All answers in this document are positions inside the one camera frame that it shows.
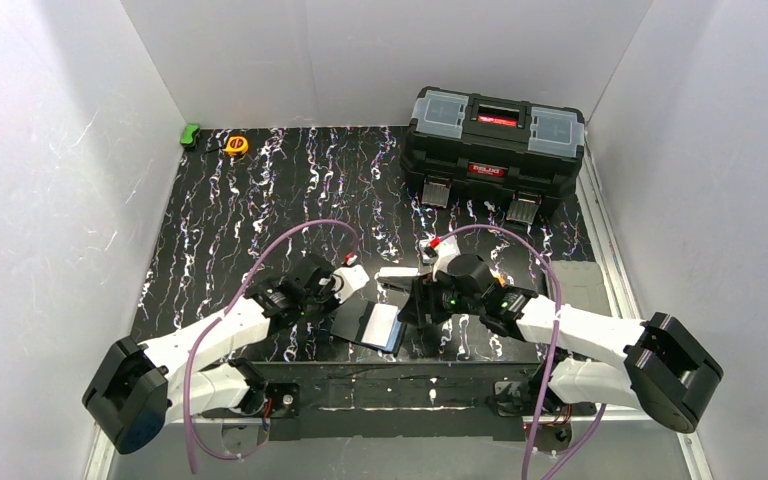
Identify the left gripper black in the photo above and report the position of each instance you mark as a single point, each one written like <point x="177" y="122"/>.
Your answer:
<point x="325" y="291"/>

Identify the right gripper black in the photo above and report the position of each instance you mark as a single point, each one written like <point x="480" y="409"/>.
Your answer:
<point x="421" y="304"/>

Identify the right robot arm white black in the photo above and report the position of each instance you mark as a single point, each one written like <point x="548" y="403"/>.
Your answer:
<point x="656" y="365"/>

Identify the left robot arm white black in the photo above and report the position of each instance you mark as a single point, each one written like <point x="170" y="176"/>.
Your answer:
<point x="141" y="387"/>

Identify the white card on table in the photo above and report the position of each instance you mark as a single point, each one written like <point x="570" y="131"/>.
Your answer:
<point x="397" y="272"/>

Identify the grey foam pad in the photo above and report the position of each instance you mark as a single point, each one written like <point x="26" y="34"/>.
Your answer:
<point x="582" y="285"/>

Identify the yellow tape measure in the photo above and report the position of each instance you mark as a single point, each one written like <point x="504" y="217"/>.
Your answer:
<point x="237" y="145"/>

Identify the green small object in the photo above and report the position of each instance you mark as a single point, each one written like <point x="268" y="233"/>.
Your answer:
<point x="190" y="136"/>

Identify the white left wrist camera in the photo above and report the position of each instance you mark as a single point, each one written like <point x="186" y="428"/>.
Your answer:
<point x="351" y="277"/>

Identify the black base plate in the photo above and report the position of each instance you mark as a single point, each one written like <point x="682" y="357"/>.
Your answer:
<point x="315" y="400"/>

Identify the black toolbox with red handle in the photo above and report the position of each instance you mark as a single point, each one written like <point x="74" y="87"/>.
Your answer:
<point x="520" y="156"/>

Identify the aluminium frame rail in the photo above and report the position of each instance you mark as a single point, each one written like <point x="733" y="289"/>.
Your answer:
<point x="622" y="300"/>

